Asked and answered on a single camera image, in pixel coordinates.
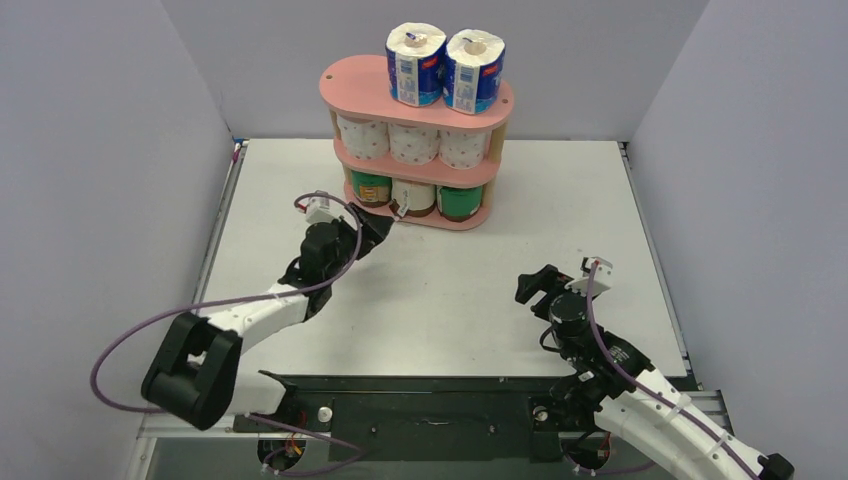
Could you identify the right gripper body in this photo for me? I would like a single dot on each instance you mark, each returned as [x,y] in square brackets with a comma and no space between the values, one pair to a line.
[547,288]

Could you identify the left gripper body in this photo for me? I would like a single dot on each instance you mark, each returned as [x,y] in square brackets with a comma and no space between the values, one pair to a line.
[348,239]

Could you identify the beige brown roll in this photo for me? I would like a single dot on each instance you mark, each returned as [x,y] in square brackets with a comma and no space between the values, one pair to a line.
[412,199]

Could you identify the brown green roll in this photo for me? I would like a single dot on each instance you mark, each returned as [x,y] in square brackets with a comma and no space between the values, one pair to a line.
[458,204]

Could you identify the white dotted roll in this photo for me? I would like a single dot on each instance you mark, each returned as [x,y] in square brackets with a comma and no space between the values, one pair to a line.
[413,145]
[364,139]

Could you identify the white dotted roll shelf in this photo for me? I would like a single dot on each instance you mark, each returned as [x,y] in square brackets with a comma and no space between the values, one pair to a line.
[462,151]

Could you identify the pink three-tier shelf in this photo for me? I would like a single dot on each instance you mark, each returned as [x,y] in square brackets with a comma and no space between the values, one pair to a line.
[357,87]

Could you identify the blue white roll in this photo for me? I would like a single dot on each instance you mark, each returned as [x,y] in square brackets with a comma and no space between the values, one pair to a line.
[474,64]
[415,54]

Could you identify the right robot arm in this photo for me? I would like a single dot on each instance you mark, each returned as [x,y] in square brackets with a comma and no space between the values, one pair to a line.
[617,389]

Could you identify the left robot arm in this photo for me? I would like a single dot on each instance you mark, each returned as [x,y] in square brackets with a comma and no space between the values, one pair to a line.
[195,373]

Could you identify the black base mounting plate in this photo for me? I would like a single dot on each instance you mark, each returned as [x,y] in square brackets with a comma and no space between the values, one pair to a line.
[441,418]

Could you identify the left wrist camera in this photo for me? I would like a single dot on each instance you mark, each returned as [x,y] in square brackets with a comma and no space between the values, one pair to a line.
[317,207]

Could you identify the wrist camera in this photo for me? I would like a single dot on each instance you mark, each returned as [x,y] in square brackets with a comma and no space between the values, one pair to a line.
[317,207]
[596,277]

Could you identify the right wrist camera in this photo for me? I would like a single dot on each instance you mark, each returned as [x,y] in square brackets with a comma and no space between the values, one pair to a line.
[596,277]

